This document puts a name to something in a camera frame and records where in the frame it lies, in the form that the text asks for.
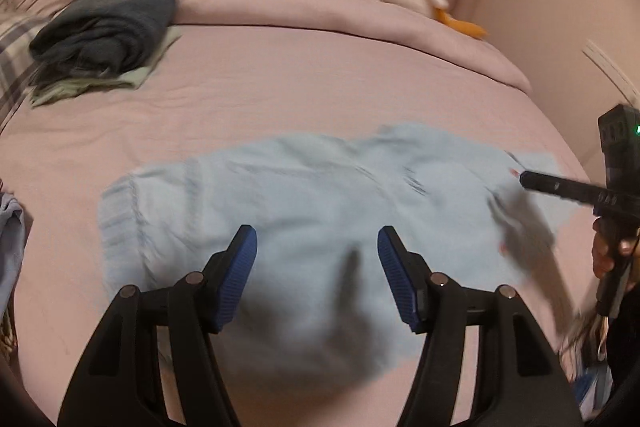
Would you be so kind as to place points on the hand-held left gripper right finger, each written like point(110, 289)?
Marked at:
point(397, 277)

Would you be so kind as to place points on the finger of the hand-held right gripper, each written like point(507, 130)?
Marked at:
point(555, 187)

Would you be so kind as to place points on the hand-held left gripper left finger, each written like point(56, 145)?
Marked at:
point(240, 267)

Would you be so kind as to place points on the light blue denim pants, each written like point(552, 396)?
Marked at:
point(310, 187)

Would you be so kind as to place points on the person's right hand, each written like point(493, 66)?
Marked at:
point(602, 252)

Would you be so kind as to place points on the person's dark clothing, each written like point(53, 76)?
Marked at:
point(625, 337)

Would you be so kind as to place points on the light green folded garment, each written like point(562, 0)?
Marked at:
point(135, 77)

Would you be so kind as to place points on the light blue cloth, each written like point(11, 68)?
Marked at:
point(10, 247)

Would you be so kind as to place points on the pink duvet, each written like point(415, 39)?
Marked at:
point(300, 7)

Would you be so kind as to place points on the dark blue folded garment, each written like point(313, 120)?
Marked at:
point(110, 27)

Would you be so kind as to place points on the plaid pillow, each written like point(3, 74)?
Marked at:
point(15, 57)

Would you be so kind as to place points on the white wall fixture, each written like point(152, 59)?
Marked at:
point(607, 67)

